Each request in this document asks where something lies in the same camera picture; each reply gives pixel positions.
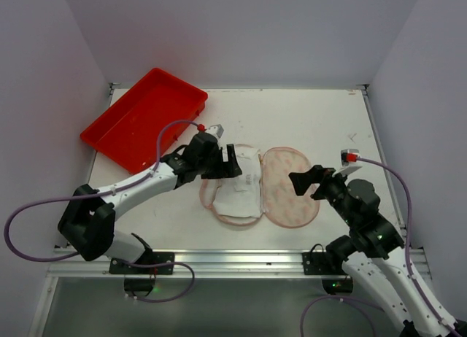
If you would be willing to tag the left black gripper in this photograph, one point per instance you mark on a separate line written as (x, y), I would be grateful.
(222, 163)

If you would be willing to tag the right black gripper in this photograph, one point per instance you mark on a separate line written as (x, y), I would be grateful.
(320, 183)

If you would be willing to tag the floral mesh laundry bag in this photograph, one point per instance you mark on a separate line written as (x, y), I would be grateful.
(280, 204)

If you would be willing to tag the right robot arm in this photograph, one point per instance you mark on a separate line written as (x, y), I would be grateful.
(374, 254)

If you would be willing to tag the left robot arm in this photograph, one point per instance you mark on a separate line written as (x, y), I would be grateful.
(88, 222)

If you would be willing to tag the red plastic tray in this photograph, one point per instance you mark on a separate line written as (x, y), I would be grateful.
(127, 131)

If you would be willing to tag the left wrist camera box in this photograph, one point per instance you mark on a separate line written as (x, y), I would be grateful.
(215, 130)

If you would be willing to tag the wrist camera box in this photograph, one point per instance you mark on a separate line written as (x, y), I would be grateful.
(215, 130)
(349, 162)

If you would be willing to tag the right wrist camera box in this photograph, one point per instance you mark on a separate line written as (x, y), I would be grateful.
(349, 162)

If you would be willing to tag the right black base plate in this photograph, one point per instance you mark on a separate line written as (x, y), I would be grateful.
(319, 264)

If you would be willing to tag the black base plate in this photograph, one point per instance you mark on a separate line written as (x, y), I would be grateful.
(319, 264)
(160, 262)

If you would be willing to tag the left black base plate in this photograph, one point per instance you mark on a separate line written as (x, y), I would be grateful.
(160, 262)

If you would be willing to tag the aluminium front rail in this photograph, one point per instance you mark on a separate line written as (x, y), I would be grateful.
(207, 264)

